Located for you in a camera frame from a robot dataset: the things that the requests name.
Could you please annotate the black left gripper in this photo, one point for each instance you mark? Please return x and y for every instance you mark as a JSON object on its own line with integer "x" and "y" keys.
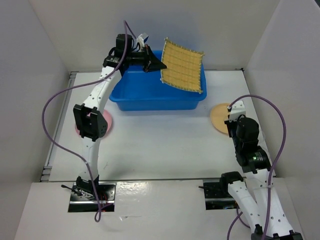
{"x": 152, "y": 63}

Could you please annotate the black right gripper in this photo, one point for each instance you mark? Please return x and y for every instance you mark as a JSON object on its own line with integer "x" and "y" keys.
{"x": 229, "y": 124}

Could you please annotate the beige plastic plate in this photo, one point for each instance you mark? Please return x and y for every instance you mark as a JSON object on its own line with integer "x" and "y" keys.
{"x": 218, "y": 114}

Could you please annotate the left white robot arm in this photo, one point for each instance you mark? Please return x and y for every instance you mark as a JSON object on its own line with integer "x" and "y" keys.
{"x": 113, "y": 68}

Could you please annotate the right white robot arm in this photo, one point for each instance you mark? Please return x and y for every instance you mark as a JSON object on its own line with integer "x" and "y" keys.
{"x": 254, "y": 190}

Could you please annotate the blue plastic bin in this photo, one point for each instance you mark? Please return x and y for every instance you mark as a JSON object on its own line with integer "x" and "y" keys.
{"x": 141, "y": 91}

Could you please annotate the pink plastic plate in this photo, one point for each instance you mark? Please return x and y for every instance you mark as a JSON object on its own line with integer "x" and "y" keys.
{"x": 108, "y": 122}

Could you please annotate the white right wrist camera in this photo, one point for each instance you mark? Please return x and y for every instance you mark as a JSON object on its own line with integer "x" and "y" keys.
{"x": 236, "y": 110}

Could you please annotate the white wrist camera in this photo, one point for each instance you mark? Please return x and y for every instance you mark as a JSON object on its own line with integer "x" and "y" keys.
{"x": 236, "y": 110}
{"x": 141, "y": 41}

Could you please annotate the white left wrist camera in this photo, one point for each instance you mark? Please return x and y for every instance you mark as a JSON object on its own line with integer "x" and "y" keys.
{"x": 141, "y": 41}

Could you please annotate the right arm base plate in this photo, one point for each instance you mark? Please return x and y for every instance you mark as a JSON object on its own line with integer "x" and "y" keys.
{"x": 215, "y": 198}

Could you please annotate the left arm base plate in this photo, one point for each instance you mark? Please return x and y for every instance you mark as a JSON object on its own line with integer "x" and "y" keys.
{"x": 83, "y": 202}

